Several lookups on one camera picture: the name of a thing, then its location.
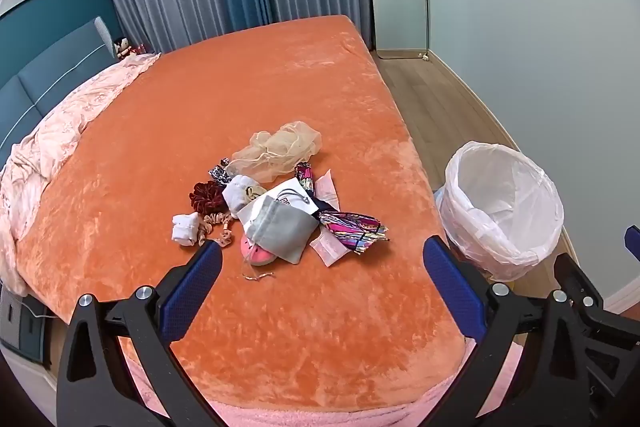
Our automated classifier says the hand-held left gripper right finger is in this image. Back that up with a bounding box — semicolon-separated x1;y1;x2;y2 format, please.
422;236;601;427

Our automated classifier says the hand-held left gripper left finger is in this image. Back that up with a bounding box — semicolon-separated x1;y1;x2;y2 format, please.
56;239;231;427

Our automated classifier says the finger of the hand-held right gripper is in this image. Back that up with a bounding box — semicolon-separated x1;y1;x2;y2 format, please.
623;226;640;261
553;252;640;348

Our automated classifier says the small white sock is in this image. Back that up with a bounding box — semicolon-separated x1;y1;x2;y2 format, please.
172;213;202;247

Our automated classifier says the sheer drawstring pouch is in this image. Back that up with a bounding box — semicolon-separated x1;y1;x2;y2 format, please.
242;252;276;282

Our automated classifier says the peach patterned scrunchie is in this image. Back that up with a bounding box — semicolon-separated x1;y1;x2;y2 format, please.
195;213;236;244

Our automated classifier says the pink round pad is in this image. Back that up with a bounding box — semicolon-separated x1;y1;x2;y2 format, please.
241;234;281;267

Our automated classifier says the trash bin with white bag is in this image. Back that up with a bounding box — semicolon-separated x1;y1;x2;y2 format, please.
433;141;565;283

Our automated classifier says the large white sock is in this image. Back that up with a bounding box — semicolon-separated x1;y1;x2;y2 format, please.
221;175;268;210

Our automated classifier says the grey drawstring pouch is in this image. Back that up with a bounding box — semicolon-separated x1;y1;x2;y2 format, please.
236;197;321;264

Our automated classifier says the white jewellery card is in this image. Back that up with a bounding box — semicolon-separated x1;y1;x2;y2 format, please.
260;178;321;215

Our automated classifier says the dark red velvet scrunchie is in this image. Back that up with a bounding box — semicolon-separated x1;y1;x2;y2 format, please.
188;181;229;214

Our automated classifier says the colourful patterned scarf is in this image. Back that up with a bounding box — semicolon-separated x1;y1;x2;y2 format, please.
295;162;390;254

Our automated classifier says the black white patterned scrunchie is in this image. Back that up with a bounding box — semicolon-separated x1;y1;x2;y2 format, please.
209;157;234;184

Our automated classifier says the beige organza scrunchie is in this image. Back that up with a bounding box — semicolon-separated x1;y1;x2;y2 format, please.
231;121;322;184

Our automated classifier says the dark grey nightstand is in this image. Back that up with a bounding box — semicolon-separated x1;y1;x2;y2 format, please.
0;282;53;368

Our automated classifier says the pink patterned quilt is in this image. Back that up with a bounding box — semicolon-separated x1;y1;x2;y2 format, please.
0;52;162;295

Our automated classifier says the orange plush blanket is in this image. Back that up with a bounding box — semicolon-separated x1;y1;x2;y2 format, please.
15;14;473;413

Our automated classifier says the blue padded headboard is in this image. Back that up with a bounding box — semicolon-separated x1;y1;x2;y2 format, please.
0;21;118;168

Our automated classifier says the grey chair back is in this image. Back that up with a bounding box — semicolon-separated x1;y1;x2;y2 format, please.
95;17;117;58

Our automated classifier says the white cable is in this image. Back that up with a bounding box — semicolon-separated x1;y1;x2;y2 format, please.
20;297;62;321

